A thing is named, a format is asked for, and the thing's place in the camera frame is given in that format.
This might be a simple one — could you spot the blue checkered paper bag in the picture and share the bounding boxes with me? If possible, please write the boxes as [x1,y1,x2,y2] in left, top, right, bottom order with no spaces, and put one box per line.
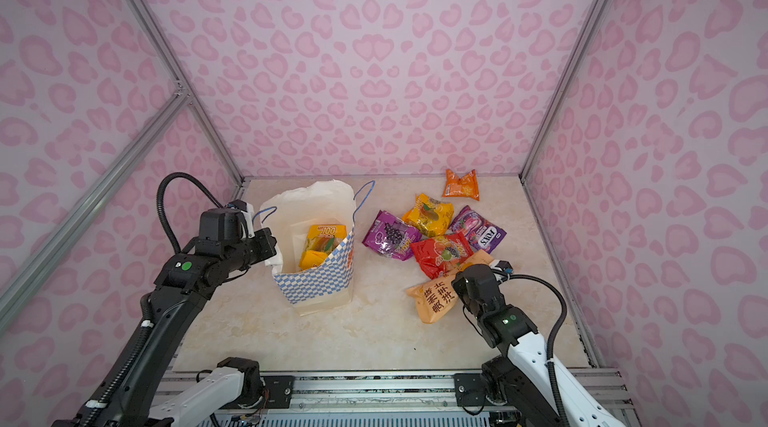
[257,180,375,316]

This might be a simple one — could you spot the yellow mango candy bag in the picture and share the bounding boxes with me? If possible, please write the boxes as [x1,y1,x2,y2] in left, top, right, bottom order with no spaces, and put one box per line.
[299,224,347,271]

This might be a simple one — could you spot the red fruit candy bag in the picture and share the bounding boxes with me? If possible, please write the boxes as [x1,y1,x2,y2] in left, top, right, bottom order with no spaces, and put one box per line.
[411,232,473,279]

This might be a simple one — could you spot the orange taro chips bag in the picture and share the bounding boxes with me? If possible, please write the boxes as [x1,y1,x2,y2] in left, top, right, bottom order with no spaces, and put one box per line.
[406,250,496,324]

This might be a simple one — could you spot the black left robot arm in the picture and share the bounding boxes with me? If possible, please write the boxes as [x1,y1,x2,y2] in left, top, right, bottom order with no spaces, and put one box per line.
[52,200,277,426]

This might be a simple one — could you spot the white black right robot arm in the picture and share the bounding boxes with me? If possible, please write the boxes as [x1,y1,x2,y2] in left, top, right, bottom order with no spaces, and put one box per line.
[452,263,623,426]

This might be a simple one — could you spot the purple grape candy bag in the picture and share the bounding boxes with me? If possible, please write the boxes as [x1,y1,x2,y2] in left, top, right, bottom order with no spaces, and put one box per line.
[362,210,422,261]

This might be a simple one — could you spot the yellow orange candy bag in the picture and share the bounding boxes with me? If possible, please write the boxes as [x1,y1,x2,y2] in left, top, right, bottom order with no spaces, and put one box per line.
[402,193,454,237]

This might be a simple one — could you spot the purple Fox's candy bag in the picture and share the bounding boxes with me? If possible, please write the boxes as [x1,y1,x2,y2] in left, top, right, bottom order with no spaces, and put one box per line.
[448,206,507,253]

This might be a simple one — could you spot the small orange snack packet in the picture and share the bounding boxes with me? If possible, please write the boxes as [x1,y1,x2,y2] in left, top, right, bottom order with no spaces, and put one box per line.
[442,169,480,201]

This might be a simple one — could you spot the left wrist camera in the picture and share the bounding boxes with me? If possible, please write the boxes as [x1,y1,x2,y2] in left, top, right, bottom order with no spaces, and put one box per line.
[226,199,255,239]

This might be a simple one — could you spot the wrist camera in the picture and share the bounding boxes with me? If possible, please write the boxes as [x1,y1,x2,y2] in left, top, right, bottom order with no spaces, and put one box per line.
[490,260,514,278]
[226,199,255,239]

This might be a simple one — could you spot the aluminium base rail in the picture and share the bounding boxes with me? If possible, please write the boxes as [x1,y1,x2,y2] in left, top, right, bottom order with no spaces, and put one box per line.
[161,368,637,427]

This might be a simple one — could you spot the diagonal aluminium frame bar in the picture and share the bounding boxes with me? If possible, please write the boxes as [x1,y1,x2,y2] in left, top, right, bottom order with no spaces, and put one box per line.
[1,89,189,332]

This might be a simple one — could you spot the aluminium corner frame post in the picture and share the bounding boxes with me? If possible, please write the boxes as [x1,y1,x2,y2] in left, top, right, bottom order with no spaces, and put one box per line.
[124,0,245,187]

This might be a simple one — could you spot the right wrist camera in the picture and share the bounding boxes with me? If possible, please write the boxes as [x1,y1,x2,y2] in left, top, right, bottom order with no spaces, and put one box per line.
[490,260,514,278]

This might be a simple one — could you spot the black corrugated right cable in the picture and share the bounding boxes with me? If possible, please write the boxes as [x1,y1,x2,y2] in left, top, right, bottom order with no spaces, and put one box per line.
[507,273,571,427]

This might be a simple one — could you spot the right aluminium corner post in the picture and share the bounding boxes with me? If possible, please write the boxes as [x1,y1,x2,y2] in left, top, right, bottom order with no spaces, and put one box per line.
[519,0,613,185]

